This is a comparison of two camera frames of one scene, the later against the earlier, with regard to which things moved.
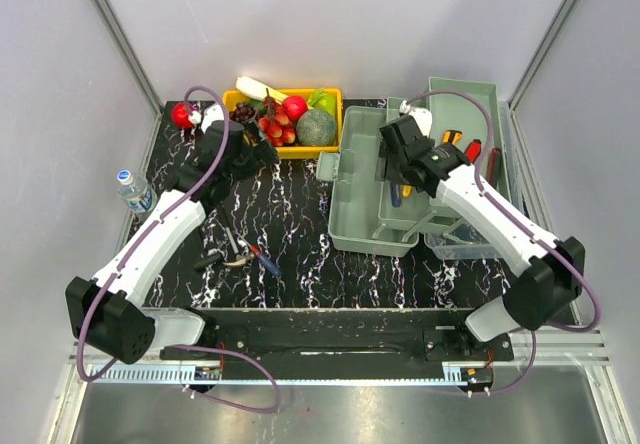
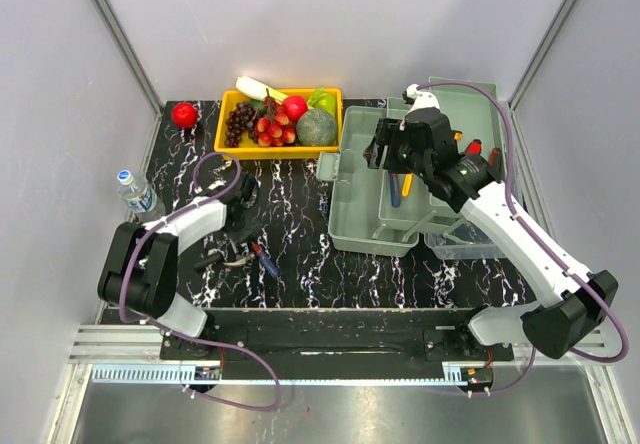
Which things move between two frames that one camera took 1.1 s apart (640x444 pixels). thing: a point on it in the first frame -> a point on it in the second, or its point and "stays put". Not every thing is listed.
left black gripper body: [252, 160] -> [240, 231]
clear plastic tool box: [366, 215] stays put
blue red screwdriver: [266, 262] stays put
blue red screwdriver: [395, 194] stays put
